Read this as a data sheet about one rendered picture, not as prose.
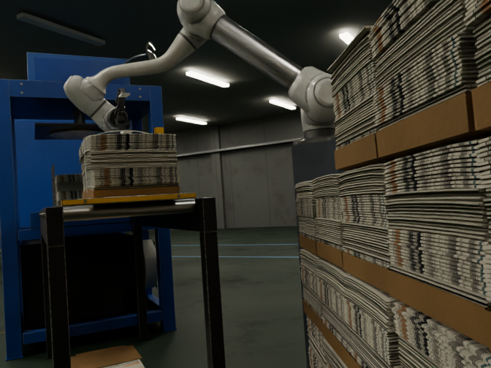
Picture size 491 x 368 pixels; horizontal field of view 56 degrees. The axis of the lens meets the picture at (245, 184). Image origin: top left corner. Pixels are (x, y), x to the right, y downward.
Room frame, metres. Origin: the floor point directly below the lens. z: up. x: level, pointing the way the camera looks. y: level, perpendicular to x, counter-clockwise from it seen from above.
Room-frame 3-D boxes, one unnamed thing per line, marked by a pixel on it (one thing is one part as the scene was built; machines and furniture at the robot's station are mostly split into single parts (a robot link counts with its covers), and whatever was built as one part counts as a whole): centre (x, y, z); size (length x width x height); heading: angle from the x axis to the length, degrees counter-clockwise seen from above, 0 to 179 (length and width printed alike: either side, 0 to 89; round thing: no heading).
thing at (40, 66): (3.03, 1.07, 1.65); 0.60 x 0.45 x 0.20; 115
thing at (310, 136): (1.98, -0.32, 1.03); 0.22 x 0.18 x 0.06; 60
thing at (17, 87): (3.03, 1.07, 1.50); 0.94 x 0.68 x 0.10; 115
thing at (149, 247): (3.03, 1.07, 0.38); 0.94 x 0.69 x 0.63; 115
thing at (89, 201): (1.50, 0.37, 0.81); 0.43 x 0.03 x 0.02; 115
